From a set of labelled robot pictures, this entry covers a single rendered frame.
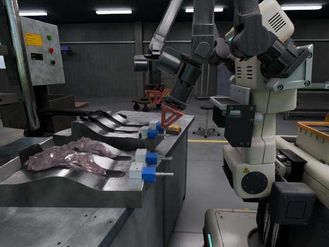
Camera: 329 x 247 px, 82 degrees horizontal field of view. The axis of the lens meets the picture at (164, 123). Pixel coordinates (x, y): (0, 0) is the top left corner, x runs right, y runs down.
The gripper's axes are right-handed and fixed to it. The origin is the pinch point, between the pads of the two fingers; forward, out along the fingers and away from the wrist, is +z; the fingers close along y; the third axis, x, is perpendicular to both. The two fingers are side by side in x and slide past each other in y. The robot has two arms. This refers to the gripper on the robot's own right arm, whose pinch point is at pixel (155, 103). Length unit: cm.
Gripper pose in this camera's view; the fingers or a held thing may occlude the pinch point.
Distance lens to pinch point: 91.6
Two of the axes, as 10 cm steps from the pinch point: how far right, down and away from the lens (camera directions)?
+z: -0.1, 9.7, 2.6
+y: -3.0, 2.4, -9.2
